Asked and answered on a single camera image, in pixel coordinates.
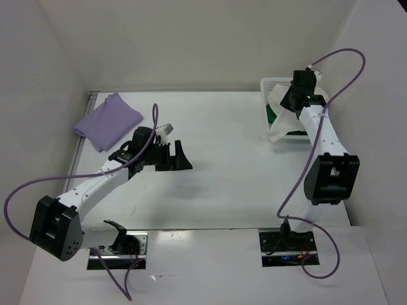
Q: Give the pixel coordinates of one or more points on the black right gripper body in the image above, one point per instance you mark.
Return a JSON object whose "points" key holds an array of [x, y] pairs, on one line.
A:
{"points": [[285, 102]]}

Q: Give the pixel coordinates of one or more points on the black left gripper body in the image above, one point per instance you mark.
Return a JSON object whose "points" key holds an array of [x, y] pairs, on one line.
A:
{"points": [[159, 155]]}

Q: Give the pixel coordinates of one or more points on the white t shirt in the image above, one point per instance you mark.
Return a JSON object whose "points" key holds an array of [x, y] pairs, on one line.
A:
{"points": [[286, 117]]}

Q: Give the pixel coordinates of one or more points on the purple t shirt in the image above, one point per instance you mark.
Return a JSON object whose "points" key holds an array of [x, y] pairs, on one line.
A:
{"points": [[107, 123]]}

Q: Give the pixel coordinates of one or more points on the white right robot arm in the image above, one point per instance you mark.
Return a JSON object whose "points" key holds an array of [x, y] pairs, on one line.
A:
{"points": [[331, 171]]}

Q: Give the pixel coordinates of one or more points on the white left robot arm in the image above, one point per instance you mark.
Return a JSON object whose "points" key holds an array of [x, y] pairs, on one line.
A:
{"points": [[57, 225]]}

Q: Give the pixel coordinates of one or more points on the green t shirt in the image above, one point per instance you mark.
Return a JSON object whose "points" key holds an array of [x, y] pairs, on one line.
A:
{"points": [[271, 117]]}

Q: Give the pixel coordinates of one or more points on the white plastic laundry basket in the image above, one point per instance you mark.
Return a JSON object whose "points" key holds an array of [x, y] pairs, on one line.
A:
{"points": [[270, 95]]}

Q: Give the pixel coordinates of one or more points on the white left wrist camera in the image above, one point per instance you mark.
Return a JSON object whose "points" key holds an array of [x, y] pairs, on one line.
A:
{"points": [[162, 133]]}

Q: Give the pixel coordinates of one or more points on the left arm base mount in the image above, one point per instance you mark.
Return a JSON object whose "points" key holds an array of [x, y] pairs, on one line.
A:
{"points": [[134, 251]]}

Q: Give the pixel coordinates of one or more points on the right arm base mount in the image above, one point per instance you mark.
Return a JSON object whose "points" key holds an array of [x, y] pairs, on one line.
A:
{"points": [[279, 251]]}

